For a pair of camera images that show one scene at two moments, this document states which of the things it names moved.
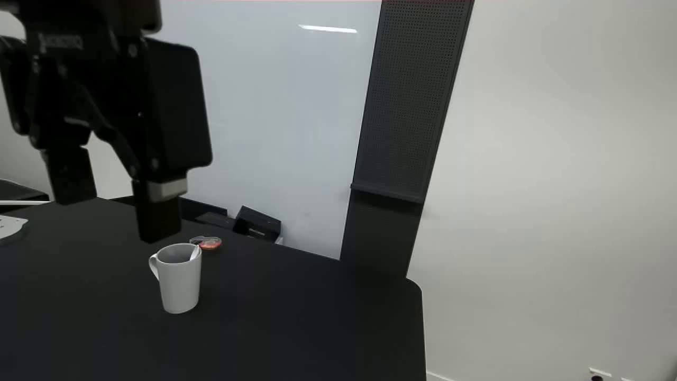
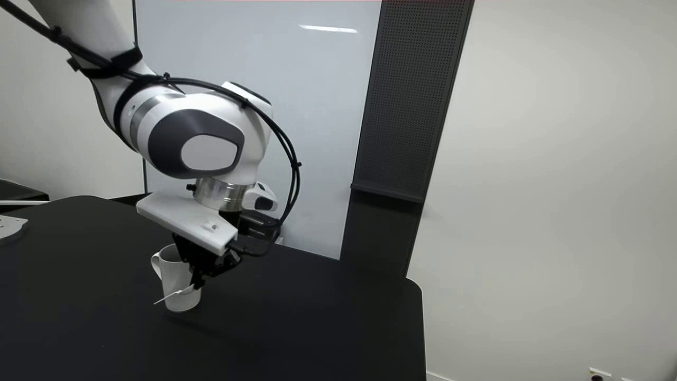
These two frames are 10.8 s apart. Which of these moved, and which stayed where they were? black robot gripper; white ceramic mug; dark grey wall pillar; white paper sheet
Moved: black robot gripper
Stayed: white paper sheet; dark grey wall pillar; white ceramic mug
